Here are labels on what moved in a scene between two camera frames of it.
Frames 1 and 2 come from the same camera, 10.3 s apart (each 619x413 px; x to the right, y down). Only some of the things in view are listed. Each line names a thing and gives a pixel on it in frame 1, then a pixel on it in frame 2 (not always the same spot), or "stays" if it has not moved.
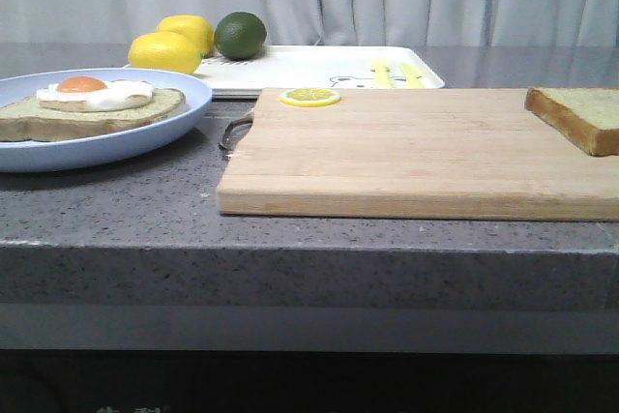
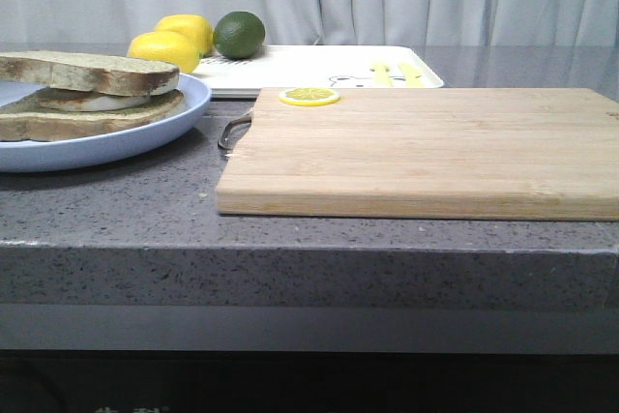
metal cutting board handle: (246, 119) stays
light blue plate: (31, 157) stays
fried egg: (83, 93) stays
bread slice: (588, 117) to (86, 73)
